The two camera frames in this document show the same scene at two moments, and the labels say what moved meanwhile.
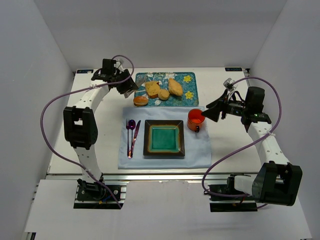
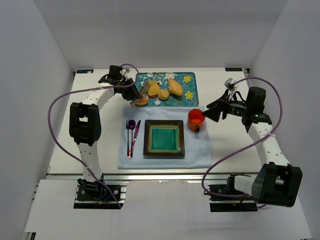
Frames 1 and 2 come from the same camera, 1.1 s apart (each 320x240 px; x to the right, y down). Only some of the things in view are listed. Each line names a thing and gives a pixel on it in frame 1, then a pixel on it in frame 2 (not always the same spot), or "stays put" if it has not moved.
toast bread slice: x=152 y=88 stays put
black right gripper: x=222 y=109 stays put
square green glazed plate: x=163 y=138 stays put
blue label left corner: x=84 y=71 stays put
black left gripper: x=127 y=85 to x=130 y=91
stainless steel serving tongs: x=140 y=79 to x=144 y=89
